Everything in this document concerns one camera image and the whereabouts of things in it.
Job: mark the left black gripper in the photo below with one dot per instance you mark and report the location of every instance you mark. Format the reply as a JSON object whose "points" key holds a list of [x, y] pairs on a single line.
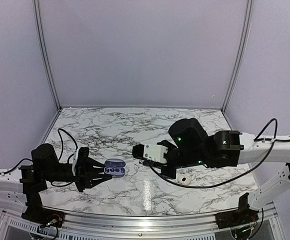
{"points": [[85, 176]]}

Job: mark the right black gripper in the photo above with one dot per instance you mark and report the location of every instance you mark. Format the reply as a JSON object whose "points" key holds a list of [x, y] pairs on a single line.
{"points": [[170, 174]]}

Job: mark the purple earbud charging case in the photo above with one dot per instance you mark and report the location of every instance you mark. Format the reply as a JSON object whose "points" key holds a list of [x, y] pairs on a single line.
{"points": [[119, 166]]}

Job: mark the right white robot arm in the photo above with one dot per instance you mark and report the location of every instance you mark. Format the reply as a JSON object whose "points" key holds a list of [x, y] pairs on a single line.
{"points": [[227, 148]]}

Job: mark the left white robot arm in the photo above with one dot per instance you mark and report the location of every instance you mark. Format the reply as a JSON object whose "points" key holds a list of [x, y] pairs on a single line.
{"points": [[30, 180]]}

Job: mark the white earbud case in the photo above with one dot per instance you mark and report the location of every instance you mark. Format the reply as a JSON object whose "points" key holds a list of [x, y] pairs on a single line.
{"points": [[183, 180]]}

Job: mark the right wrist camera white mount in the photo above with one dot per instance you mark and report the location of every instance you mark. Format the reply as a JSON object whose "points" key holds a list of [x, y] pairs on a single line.
{"points": [[151, 152]]}

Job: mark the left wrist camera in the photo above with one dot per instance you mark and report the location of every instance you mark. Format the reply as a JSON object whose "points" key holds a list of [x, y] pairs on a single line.
{"points": [[79, 160]]}

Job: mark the front aluminium rail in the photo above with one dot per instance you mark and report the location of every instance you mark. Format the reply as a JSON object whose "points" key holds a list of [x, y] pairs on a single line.
{"points": [[87, 226]]}

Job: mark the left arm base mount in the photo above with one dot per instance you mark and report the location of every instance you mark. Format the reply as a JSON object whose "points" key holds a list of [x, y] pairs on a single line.
{"points": [[44, 216]]}

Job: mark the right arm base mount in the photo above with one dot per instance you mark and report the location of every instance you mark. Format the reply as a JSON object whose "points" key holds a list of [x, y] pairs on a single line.
{"points": [[233, 218]]}

